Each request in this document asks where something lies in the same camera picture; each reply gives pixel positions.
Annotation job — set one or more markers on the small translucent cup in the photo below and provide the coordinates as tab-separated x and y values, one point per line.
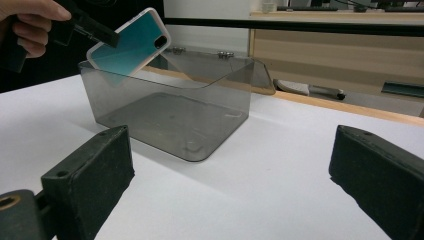
269	7

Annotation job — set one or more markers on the dark green flat object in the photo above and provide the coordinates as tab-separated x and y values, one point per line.
403	89

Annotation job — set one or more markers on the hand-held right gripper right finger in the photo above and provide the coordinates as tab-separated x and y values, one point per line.
383	183

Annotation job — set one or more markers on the teal white-rimmed phone case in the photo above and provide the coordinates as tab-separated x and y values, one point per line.
140	45

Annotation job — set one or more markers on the dark flat device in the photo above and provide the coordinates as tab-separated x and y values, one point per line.
306	8

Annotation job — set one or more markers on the wooden edge strip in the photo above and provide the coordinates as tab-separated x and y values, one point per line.
350	107

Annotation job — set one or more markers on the grey and white tool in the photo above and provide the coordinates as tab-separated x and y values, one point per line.
305	88

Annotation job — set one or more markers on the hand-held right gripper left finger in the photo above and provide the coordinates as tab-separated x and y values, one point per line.
90	176

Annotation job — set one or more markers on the smoky transparent hinged plastic box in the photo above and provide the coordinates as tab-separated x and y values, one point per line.
160	110

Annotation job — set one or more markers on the light wooden cabinet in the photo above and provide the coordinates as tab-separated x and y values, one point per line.
333	56

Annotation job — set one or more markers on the white panel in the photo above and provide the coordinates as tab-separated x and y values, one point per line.
206	36

